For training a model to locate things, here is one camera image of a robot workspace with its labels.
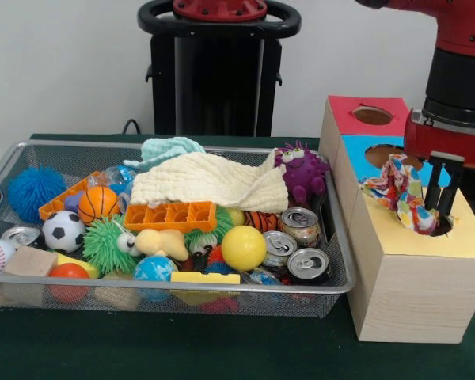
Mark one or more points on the purple spiky ball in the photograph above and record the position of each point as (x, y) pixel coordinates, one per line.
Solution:
(305, 170)

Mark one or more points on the orange red ball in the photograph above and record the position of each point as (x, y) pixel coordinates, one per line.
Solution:
(69, 271)

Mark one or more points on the small soccer ball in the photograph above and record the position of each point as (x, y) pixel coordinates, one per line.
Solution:
(63, 233)

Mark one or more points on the small orange basketball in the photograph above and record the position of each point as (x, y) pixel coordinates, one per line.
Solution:
(99, 204)

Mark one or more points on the blue spiky ball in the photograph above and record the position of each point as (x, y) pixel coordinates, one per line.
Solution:
(35, 194)

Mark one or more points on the cream knitted cloth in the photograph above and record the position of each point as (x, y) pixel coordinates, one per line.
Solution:
(190, 178)

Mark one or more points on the dark green table cloth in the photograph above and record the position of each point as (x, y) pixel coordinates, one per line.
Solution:
(182, 348)

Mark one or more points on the wooden box with three holes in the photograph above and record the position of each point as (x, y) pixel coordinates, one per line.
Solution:
(411, 301)

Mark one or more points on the green spiky ball with eyes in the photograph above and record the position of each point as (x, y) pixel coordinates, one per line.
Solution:
(103, 245)

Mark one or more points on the polka dot paper wrapper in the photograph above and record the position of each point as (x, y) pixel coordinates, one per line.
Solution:
(400, 190)

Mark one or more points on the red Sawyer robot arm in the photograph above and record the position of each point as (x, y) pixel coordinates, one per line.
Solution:
(463, 71)

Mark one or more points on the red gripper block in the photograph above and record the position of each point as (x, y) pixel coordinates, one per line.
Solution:
(447, 144)

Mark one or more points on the yellow smooth ball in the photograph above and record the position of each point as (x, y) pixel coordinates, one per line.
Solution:
(243, 247)

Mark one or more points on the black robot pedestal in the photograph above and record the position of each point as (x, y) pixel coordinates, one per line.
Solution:
(221, 87)

